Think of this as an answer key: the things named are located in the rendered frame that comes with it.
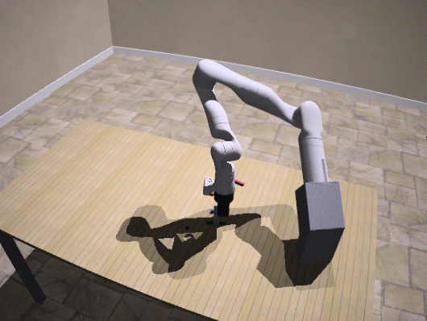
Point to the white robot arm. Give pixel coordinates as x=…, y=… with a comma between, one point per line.
x=306, y=117

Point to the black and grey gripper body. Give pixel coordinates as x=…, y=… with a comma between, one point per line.
x=223, y=195

